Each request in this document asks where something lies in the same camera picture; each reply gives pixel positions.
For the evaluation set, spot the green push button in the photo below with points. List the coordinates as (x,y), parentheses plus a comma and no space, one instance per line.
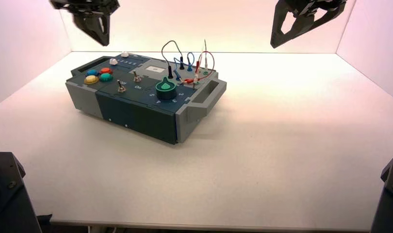
(106,77)

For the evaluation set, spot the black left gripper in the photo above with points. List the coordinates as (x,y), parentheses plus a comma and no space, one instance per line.
(87,5)

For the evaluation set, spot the blue push button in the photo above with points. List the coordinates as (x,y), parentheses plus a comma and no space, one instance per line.
(92,72)

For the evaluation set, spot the red push button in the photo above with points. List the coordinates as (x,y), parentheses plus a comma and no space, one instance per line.
(106,70)

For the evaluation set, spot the yellow push button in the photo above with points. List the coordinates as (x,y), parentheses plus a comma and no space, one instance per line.
(91,79)

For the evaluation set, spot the small white display screen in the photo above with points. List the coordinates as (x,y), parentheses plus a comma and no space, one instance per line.
(155,68)

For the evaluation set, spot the white slider knob blue triangle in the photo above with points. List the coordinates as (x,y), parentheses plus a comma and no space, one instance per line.
(124,54)

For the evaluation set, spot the green rotary knob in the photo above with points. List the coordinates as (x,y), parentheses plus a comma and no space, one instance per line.
(166,89)

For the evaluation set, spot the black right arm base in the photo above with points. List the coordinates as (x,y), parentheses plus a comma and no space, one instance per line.
(389,199)

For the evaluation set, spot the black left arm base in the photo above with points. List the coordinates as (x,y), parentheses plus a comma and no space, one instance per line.
(7,199)

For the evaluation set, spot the white banana plug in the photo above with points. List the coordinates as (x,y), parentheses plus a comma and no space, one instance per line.
(196,78)
(205,62)

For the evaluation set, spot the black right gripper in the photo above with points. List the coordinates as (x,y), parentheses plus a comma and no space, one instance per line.
(315,4)

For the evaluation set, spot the plain white slider knob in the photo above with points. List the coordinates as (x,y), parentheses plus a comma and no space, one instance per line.
(113,61)

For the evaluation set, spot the metal toggle switch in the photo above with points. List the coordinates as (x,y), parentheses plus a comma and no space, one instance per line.
(121,87)
(137,77)

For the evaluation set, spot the grey and blue control box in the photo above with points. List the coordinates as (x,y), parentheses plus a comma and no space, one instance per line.
(135,112)

